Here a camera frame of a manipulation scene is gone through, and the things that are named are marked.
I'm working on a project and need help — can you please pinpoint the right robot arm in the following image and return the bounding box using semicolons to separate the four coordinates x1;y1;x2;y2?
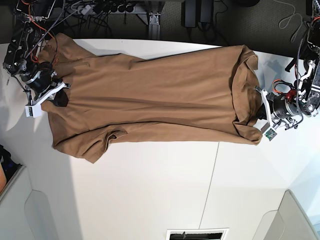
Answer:
3;0;70;107

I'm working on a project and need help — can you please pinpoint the brown t-shirt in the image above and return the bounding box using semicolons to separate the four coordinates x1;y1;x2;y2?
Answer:
39;33;262;163

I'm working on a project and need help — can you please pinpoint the white power strip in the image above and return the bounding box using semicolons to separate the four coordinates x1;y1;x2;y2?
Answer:
70;4;94;16

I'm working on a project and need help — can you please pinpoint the white framed vent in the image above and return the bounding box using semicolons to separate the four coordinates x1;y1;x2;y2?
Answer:
165;228;229;240

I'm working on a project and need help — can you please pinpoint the black power strip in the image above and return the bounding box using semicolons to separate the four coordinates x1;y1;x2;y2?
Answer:
92;0;147;14

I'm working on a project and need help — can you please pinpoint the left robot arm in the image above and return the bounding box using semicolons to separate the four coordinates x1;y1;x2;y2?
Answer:
255;13;320;134

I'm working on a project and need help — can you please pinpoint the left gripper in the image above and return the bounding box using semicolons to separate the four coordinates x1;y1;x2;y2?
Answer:
255;86;304;130

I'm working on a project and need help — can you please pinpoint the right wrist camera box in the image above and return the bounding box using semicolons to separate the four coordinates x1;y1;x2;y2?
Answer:
25;104;42;118

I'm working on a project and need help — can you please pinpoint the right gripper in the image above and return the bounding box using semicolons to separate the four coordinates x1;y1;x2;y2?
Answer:
21;71;71;107

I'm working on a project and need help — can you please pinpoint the aluminium table leg post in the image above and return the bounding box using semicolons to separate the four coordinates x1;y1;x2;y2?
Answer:
148;13;161;41

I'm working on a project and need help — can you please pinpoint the grey cable on floor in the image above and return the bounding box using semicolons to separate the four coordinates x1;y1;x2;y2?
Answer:
277;0;307;42

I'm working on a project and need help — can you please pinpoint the black power adapter box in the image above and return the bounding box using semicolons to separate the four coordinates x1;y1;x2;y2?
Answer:
181;0;214;28

